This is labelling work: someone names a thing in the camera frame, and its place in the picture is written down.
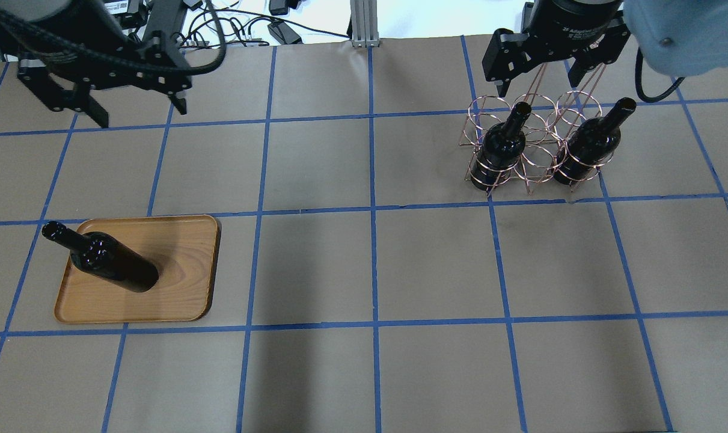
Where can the aluminium frame post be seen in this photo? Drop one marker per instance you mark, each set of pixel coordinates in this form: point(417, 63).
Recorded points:
point(364, 31)

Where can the wooden tray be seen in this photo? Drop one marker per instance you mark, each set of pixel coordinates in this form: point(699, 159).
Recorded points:
point(184, 249)

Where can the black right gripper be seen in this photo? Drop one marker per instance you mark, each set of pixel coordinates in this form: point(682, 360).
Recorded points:
point(574, 24)

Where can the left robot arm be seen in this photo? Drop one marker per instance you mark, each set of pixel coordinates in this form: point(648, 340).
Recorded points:
point(67, 49)

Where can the black power adapter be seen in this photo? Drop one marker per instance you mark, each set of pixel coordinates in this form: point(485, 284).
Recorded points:
point(526, 16)

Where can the copper wire bottle basket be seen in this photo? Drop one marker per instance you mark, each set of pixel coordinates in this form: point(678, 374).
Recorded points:
point(552, 123)

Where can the dark wine bottle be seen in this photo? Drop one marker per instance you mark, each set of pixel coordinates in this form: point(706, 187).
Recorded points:
point(103, 256)
point(501, 149)

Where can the dark wine bottle far end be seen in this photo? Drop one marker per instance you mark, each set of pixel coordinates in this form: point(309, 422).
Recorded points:
point(594, 140)

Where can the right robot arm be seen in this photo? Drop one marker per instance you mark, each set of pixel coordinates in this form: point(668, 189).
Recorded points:
point(676, 40)

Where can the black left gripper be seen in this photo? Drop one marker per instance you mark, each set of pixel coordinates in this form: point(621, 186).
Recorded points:
point(108, 67)

